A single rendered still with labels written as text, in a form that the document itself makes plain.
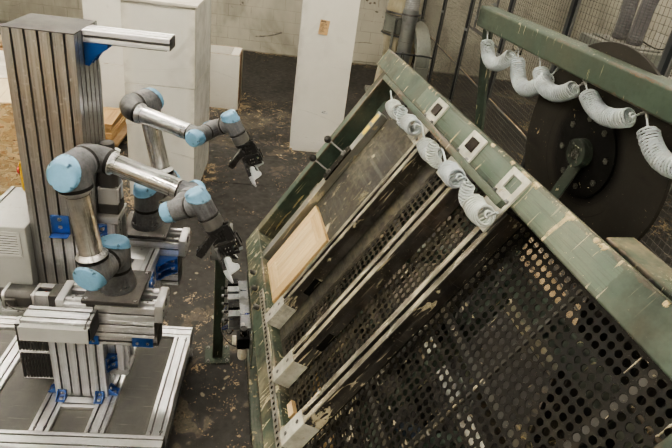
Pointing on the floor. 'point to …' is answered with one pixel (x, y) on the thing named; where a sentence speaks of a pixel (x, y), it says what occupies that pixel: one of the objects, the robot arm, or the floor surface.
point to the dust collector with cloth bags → (406, 28)
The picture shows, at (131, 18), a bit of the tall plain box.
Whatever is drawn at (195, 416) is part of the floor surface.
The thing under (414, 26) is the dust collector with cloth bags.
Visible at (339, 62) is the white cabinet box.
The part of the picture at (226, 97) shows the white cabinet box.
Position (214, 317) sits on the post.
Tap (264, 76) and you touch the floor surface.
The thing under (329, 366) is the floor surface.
